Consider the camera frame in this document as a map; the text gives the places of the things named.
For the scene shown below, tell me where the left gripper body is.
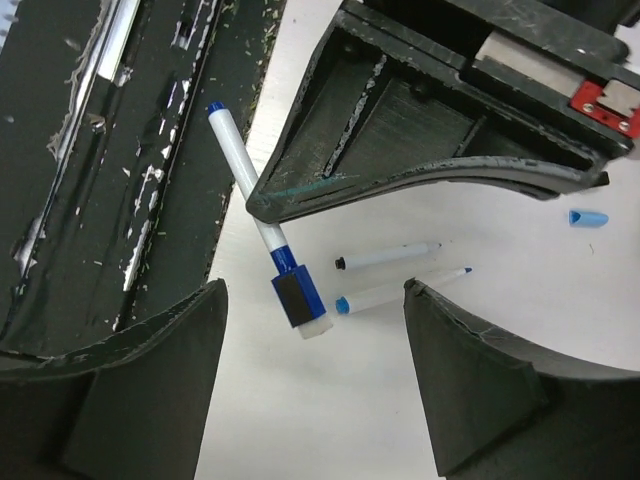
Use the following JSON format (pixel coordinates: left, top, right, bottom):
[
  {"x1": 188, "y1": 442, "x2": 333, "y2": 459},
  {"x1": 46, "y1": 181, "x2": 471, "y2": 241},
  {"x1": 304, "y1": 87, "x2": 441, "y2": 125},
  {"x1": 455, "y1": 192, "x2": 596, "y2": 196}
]
[{"x1": 339, "y1": 1, "x2": 639, "y2": 160}]

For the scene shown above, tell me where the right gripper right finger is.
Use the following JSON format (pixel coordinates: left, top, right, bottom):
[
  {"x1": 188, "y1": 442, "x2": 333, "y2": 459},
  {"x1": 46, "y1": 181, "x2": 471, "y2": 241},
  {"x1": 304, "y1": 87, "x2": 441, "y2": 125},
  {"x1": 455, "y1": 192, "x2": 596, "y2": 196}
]
[{"x1": 404, "y1": 279, "x2": 639, "y2": 479}]

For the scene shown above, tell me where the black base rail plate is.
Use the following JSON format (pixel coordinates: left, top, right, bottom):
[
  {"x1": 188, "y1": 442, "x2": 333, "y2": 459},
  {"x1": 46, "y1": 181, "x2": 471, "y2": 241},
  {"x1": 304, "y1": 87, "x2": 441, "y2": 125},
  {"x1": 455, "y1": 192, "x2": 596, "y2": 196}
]
[{"x1": 1, "y1": 1, "x2": 285, "y2": 367}]

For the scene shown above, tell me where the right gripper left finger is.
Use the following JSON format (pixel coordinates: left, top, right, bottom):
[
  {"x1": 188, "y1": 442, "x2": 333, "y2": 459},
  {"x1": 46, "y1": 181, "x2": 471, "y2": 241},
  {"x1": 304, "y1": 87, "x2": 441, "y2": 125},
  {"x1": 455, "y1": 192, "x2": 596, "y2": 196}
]
[{"x1": 1, "y1": 279, "x2": 228, "y2": 479}]

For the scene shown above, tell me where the blue eraser cap marker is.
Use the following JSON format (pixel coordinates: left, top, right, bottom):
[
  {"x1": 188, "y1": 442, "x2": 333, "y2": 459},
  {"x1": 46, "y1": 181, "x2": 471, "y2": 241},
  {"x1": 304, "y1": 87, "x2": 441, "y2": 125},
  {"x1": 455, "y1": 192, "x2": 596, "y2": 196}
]
[{"x1": 207, "y1": 101, "x2": 335, "y2": 342}]

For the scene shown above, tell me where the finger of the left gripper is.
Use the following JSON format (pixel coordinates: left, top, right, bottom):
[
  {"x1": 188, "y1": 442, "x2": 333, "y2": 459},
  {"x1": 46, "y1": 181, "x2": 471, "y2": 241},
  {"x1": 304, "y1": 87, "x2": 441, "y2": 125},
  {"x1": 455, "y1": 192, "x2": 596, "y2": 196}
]
[{"x1": 246, "y1": 24, "x2": 609, "y2": 223}]

